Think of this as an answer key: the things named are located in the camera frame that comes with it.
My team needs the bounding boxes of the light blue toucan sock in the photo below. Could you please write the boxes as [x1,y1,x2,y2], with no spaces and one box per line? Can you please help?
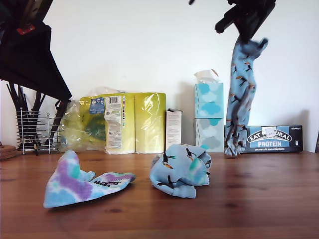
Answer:
[223,37,270,159]
[149,143,211,200]

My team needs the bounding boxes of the white carton with black top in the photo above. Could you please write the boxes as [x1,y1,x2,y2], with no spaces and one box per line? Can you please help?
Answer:
[165,108,183,154]

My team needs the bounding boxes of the thin black stick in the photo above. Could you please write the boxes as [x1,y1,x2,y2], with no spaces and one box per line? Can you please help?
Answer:
[31,94,45,114]
[13,86,29,115]
[18,86,27,112]
[34,91,43,113]
[6,84,24,114]

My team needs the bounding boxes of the white tissue paper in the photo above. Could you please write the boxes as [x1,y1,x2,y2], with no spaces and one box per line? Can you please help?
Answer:
[193,69,220,85]

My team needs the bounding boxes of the blue cloud tissue box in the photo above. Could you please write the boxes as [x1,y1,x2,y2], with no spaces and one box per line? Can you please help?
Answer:
[194,83,224,120]

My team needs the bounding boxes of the grey cloud tissue box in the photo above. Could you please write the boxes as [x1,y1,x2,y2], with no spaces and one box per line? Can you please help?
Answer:
[194,117,224,153]

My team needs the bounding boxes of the black protein bar box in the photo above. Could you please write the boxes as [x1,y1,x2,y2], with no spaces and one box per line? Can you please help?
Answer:
[223,125,304,154]

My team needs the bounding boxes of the yellow paper towel pack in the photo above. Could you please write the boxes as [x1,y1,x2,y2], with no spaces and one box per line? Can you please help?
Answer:
[59,86,167,155]

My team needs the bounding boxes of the dark utensil with strap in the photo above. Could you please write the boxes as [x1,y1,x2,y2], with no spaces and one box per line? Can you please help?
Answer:
[49,99,68,150]

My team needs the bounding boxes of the chrome wire utensil rack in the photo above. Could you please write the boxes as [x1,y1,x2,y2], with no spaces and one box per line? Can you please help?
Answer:
[15,107,62,156]

